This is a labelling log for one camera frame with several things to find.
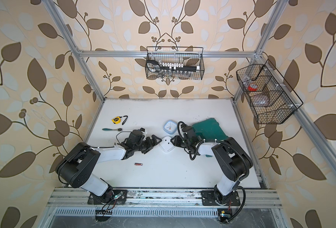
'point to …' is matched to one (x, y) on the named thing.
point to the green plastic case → (210, 129)
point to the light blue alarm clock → (170, 127)
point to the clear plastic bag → (260, 99)
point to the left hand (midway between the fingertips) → (156, 141)
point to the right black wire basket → (271, 99)
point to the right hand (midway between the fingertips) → (172, 140)
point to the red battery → (138, 164)
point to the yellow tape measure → (116, 120)
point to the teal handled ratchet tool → (119, 129)
